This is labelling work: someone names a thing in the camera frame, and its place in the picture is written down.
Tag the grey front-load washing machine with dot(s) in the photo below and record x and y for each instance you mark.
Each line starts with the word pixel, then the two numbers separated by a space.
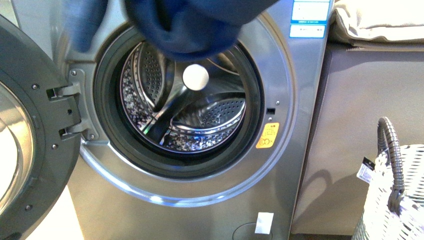
pixel 158 161

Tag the dark braided basket handle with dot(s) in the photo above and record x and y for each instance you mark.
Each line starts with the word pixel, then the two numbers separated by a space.
pixel 388 142

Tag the orange warning sticker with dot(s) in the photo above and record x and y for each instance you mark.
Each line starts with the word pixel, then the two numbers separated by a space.
pixel 268 136

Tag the dark navy blue garment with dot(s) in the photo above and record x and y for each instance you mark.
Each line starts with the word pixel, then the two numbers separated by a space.
pixel 183 30

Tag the white tape strip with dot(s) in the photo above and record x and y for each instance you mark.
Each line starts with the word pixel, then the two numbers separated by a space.
pixel 263 223

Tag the grey cabinet beside washer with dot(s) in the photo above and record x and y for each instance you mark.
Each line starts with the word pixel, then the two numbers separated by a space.
pixel 358 85

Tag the white woven laundry basket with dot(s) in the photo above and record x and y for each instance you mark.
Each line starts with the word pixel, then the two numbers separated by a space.
pixel 387 215

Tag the washing machine round door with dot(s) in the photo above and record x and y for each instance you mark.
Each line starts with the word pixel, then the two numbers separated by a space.
pixel 32 132

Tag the beige folded cloth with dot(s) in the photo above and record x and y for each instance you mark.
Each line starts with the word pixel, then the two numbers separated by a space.
pixel 378 25

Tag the basket paper price tag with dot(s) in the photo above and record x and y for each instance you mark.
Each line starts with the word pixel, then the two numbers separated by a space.
pixel 366 170

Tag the blue white energy label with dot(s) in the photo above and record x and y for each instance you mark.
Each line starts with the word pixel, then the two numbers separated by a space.
pixel 309 18

